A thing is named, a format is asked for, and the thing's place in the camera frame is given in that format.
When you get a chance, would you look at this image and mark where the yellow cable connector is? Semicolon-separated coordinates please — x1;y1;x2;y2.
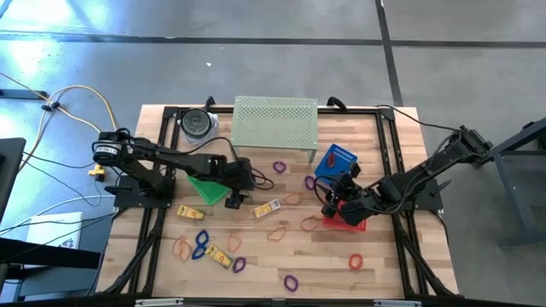
88;164;107;182

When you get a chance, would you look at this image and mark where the white floor cable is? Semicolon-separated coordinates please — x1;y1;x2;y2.
0;194;116;235

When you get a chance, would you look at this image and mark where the black floor cable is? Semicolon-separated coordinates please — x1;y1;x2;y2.
20;151;116;206

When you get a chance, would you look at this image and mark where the green plastic basket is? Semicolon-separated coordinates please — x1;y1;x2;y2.
186;172;232;206

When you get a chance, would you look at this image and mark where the red plastic basket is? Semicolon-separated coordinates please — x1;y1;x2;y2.
322;200;368;233

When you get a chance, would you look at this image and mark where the white cylindrical cup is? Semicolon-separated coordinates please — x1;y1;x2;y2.
180;107;212;140

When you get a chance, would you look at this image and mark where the white box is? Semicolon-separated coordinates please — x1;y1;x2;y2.
26;211;84;250

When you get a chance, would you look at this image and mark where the blue plastic basket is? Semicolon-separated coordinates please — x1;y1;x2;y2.
314;143;359;188

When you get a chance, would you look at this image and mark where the black desk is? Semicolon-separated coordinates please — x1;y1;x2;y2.
0;238;102;299

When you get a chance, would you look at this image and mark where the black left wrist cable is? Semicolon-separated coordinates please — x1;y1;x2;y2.
183;135;276;192

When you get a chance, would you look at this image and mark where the silver aluminium bracket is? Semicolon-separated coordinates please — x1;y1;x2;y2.
374;299;421;307
135;298;184;307

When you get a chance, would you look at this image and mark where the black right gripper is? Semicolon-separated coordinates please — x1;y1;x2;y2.
322;187;379;226

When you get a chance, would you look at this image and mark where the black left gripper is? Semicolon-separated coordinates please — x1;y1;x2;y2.
224;156;257;210

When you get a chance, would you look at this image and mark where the grey metal desk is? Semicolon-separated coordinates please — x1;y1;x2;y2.
490;117;546;248

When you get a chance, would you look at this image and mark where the yellow floor cable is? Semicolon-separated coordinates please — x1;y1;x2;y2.
0;72;119;171

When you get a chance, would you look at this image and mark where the green perforated metal shelf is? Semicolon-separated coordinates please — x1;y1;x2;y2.
229;96;319;164

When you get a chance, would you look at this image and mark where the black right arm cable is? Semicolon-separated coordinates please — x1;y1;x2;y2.
375;104;464;132

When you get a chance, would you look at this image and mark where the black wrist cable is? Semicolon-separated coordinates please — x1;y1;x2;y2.
183;135;276;192
313;173;342;206

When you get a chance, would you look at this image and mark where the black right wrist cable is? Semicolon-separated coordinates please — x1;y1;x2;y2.
313;173;342;206

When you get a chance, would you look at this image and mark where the yellow crayon box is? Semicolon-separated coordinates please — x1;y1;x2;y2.
204;244;234;269
177;205;206;221
253;198;282;219

